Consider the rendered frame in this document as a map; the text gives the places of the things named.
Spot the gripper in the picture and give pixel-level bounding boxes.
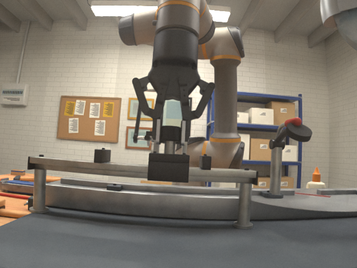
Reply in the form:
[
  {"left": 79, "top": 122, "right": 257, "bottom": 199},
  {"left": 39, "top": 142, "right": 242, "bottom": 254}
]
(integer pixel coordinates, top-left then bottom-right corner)
[{"left": 132, "top": 26, "right": 216, "bottom": 155}]

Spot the black clamp knob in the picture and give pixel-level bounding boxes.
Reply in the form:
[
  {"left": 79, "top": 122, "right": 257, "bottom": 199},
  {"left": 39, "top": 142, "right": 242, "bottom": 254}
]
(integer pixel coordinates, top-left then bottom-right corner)
[{"left": 161, "top": 126, "right": 183, "bottom": 154}]

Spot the black flip stop lever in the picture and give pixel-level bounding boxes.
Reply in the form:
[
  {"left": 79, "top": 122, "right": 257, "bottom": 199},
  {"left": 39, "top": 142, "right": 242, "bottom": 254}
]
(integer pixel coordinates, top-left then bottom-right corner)
[{"left": 132, "top": 107, "right": 153, "bottom": 143}]

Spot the black stop carriage block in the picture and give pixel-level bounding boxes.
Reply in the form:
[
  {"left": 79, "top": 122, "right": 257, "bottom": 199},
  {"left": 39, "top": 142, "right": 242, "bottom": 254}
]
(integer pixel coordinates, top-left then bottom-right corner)
[{"left": 147, "top": 152, "right": 191, "bottom": 184}]

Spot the grey mitre saw table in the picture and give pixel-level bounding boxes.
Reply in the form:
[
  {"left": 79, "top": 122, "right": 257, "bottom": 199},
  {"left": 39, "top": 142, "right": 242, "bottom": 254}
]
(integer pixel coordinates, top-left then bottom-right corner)
[{"left": 44, "top": 178, "right": 357, "bottom": 221}]

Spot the long grey saw fence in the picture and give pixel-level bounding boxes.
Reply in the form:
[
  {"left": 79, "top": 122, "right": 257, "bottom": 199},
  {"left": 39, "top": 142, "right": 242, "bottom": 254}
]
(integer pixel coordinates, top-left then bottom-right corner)
[{"left": 60, "top": 178, "right": 296, "bottom": 196}]

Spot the red hold-down knob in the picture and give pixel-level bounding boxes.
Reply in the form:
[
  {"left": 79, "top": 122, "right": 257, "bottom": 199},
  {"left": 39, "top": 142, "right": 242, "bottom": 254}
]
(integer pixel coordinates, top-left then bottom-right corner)
[{"left": 284, "top": 117, "right": 303, "bottom": 128}]

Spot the black hold-down disc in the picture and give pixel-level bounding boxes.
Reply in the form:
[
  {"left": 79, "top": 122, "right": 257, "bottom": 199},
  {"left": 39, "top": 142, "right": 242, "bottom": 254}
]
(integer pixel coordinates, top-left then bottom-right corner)
[{"left": 287, "top": 123, "right": 313, "bottom": 143}]

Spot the short grey saw fence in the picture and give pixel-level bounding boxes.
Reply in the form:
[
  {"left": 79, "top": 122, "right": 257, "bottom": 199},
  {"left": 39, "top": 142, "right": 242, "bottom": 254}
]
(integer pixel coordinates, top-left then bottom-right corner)
[{"left": 316, "top": 188, "right": 357, "bottom": 195}]

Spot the black framed picture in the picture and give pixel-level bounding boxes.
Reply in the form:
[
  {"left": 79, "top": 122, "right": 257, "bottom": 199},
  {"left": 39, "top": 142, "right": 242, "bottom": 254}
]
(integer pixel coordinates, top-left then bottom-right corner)
[{"left": 161, "top": 96, "right": 193, "bottom": 128}]

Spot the yellow framed picture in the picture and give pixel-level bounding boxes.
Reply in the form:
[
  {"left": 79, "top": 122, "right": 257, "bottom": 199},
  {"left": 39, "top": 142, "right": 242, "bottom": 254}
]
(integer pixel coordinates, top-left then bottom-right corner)
[{"left": 127, "top": 97, "right": 155, "bottom": 122}]

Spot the orange framed picture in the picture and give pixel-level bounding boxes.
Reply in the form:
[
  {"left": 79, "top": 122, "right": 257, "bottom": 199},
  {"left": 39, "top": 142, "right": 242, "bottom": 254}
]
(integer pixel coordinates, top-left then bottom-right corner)
[{"left": 125, "top": 126, "right": 153, "bottom": 151}]

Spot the tall white box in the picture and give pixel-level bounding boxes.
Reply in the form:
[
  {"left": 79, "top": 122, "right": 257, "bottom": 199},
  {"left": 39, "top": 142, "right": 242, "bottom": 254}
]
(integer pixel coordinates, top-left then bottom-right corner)
[{"left": 239, "top": 133, "right": 251, "bottom": 161}]

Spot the large white box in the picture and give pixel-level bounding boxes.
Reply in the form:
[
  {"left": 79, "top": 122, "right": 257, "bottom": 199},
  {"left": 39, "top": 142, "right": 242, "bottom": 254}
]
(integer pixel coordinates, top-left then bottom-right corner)
[{"left": 245, "top": 107, "right": 274, "bottom": 126}]

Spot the cork notice board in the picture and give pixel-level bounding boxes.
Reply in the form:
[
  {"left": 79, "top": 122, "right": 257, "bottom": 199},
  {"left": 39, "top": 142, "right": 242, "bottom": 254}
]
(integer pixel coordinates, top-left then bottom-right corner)
[{"left": 56, "top": 95, "right": 123, "bottom": 144}]

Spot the blue shelf unit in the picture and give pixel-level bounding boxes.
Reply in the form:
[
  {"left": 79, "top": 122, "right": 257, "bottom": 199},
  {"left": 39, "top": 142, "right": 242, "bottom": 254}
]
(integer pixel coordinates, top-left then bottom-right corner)
[{"left": 206, "top": 89, "right": 303, "bottom": 189}]

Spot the ceiling light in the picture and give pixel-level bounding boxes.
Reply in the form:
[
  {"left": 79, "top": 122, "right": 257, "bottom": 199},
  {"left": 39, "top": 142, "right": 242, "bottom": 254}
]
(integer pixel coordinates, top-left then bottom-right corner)
[{"left": 90, "top": 0, "right": 232, "bottom": 23}]

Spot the square cardboard box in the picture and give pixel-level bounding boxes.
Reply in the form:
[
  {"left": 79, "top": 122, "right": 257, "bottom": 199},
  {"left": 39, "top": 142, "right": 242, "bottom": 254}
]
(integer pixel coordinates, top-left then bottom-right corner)
[{"left": 249, "top": 137, "right": 272, "bottom": 161}]

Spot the large cardboard box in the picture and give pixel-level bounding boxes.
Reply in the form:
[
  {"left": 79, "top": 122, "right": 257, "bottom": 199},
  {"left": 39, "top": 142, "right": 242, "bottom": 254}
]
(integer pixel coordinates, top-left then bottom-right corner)
[{"left": 264, "top": 100, "right": 296, "bottom": 126}]

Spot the low cardboard box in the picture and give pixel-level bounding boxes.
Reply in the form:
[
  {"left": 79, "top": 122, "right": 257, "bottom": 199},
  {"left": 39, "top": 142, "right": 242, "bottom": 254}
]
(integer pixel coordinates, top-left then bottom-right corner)
[
  {"left": 279, "top": 176, "right": 295, "bottom": 189},
  {"left": 252, "top": 176, "right": 271, "bottom": 189}
]

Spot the dark grey bench mat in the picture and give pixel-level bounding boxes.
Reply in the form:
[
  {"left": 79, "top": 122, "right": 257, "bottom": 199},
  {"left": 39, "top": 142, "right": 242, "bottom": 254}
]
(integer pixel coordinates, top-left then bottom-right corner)
[{"left": 0, "top": 207, "right": 357, "bottom": 268}]

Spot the flat orange board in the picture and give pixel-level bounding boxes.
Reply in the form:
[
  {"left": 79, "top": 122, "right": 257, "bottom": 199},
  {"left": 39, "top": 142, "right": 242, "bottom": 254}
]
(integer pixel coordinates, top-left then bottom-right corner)
[{"left": 0, "top": 173, "right": 62, "bottom": 183}]

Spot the white electrical panel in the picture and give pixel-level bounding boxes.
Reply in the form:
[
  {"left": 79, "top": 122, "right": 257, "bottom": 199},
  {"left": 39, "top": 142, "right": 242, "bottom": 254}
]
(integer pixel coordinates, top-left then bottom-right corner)
[{"left": 0, "top": 83, "right": 30, "bottom": 108}]

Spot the white glue bottle orange cap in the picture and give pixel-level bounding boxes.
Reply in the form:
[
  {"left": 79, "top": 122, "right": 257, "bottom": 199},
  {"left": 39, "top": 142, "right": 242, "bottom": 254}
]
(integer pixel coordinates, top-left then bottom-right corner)
[{"left": 305, "top": 166, "right": 326, "bottom": 189}]

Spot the grey bar with blue strip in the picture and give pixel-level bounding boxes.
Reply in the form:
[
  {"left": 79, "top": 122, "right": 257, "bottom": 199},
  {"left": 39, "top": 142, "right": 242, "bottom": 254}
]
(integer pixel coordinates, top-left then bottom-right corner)
[{"left": 0, "top": 179, "right": 35, "bottom": 195}]

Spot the red rod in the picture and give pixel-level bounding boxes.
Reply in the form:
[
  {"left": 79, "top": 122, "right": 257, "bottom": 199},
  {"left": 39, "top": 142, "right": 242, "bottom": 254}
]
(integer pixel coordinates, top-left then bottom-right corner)
[{"left": 0, "top": 192, "right": 31, "bottom": 200}]

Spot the thick orange board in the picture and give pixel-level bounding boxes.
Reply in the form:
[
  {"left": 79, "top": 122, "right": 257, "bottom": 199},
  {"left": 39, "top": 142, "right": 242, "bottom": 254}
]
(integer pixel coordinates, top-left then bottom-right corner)
[{"left": 0, "top": 195, "right": 32, "bottom": 219}]

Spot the small black rail block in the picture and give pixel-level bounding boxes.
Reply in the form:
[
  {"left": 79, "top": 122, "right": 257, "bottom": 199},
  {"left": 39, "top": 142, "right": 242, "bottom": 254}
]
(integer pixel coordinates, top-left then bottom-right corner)
[{"left": 199, "top": 154, "right": 212, "bottom": 171}]

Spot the black square rail block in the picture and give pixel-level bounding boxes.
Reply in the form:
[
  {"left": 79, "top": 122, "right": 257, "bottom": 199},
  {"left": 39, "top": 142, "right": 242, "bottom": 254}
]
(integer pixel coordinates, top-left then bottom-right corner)
[{"left": 93, "top": 147, "right": 112, "bottom": 164}]

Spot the grey stop rail with posts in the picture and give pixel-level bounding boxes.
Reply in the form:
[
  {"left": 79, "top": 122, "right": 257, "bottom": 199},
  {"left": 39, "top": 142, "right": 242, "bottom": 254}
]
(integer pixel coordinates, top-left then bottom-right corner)
[{"left": 27, "top": 154, "right": 259, "bottom": 230}]

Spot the grey hold-down post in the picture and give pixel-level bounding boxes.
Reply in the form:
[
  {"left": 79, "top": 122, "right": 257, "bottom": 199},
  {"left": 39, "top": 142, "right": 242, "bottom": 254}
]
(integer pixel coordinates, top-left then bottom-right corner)
[{"left": 260, "top": 146, "right": 284, "bottom": 199}]

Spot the white wall conduit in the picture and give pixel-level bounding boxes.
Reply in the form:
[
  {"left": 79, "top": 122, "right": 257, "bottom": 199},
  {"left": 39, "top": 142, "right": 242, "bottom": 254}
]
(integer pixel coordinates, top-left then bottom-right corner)
[{"left": 16, "top": 21, "right": 31, "bottom": 85}]

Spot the grey extraction duct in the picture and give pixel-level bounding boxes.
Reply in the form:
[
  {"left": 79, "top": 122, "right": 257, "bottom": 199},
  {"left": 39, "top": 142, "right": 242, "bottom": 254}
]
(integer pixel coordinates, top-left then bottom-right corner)
[{"left": 319, "top": 0, "right": 357, "bottom": 51}]

